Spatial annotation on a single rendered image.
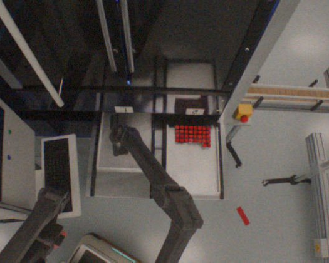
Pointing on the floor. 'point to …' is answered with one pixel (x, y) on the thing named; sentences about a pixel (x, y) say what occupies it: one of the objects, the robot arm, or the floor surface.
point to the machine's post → (259, 54)
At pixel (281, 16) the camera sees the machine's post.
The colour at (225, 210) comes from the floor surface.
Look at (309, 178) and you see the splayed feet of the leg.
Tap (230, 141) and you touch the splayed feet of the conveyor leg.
